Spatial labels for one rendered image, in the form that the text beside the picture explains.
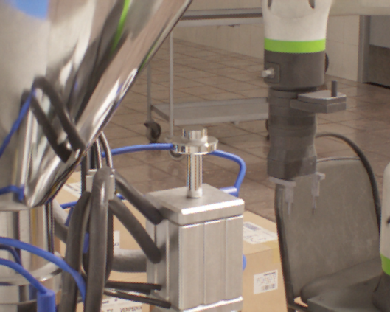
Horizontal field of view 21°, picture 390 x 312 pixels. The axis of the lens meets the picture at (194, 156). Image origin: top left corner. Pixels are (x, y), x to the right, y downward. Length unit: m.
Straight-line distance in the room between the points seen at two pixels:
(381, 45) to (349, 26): 0.38
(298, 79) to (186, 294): 0.96
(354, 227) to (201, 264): 2.31
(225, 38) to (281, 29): 9.19
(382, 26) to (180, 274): 8.31
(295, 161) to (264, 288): 2.08
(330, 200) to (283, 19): 1.37
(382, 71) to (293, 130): 7.36
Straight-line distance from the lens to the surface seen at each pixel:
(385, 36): 8.91
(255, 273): 3.65
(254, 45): 10.33
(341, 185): 2.92
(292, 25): 1.57
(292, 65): 1.58
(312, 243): 2.84
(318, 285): 2.74
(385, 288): 1.80
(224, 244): 0.66
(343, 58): 9.24
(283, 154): 1.62
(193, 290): 0.66
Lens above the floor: 1.60
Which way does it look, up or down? 14 degrees down
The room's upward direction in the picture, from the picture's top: straight up
